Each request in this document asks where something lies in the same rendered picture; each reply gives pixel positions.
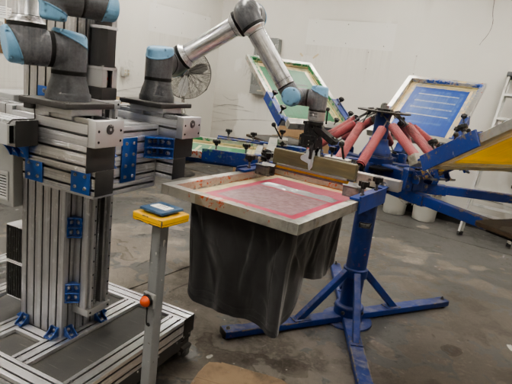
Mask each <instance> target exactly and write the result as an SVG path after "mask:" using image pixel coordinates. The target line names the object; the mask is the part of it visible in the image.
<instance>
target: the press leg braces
mask: <svg viewBox="0 0 512 384"><path fill-rule="evenodd" d="M347 274H348V271H347V270H345V269H343V270H342V271H341V272H340V273H339V274H338V275H337V276H336V277H335V278H334V279H332V280H331V281H330V282H329V283H328V284H327V285H326V286H325V287H324V288H323V289H322V290H321V291H320V292H319V293H318V294H317V295H316V296H315V297H314V298H313V299H312V300H311V301H310V302H308V303H307V304H306V305H305V306H304V307H303V308H302V309H301V310H300V311H299V312H298V313H297V314H296V315H291V316H290V318H291V319H292V320H293V321H294V322H304V321H310V320H311V319H310V317H308V315H309V314H310V313H311V312H312V311H313V310H314V309H315V308H316V307H318V306H319V305H320V304H321V303H322V302H323V301H324V300H325V299H326V298H327V297H328V296H329V295H330V294H331V293H332V292H333V291H334V290H335V289H336V288H338V291H340V292H341V289H342V285H343V281H344V280H345V279H347ZM366 279H367V281H368V282H369V283H370V284H371V286H372V287H373V288H374V290H375V291H376V292H377V293H378V294H379V295H380V296H381V298H382V299H383V300H384V302H385V303H383V304H381V305H382V306H384V307H386V308H387V309H397V308H401V306H399V305H397V304H396V303H394V302H393V300H392V299H391V298H390V296H389V295H388V294H387V292H386V291H385V290H384V289H383V288H382V287H381V285H380V284H379V283H378V281H377V280H376V279H375V277H374V276H373V275H372V274H371V273H370V271H369V270H368V274H367V278H366ZM360 311H361V280H360V274H354V278H353V323H352V335H351V334H349V335H348V337H349V341H350V345H351V346H356V347H363V343H362V341H361V337H360Z"/></svg>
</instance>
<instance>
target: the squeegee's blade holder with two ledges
mask: <svg viewBox="0 0 512 384"><path fill-rule="evenodd" d="M277 165H279V166H283V167H286V168H292V169H296V170H299V171H304V172H308V173H312V174H317V175H321V176H325V177H328V178H334V179H338V180H341V181H347V179H346V178H341V177H338V176H334V175H330V174H324V173H321V172H317V171H311V170H308V169H304V168H298V167H294V166H291V165H285V164H281V163H277Z"/></svg>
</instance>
